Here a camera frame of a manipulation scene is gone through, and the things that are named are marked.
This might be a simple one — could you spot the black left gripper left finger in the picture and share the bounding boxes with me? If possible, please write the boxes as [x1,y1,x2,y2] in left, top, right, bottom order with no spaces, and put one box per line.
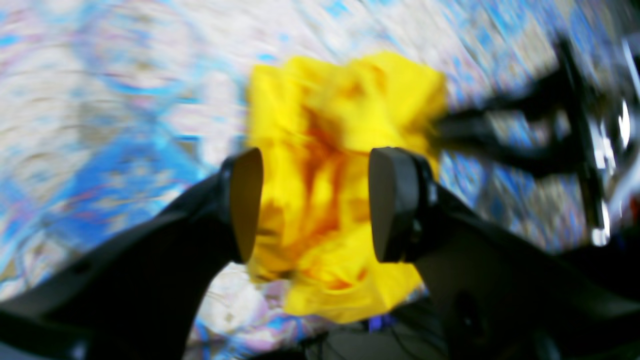
[1,148,264,360]

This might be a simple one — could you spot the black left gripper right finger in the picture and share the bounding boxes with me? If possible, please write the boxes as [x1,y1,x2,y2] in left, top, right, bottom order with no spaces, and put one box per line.
[368,146,639,360]

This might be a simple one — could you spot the yellow T-shirt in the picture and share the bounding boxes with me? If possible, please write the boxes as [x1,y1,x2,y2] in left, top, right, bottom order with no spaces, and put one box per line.
[247,51,448,324]

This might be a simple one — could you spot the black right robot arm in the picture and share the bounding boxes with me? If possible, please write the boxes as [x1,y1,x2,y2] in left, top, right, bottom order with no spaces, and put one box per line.
[435,36,639,247]

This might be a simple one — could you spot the patterned blue tile tablecloth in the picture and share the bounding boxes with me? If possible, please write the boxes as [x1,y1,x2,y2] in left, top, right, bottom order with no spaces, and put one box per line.
[1,0,639,360]

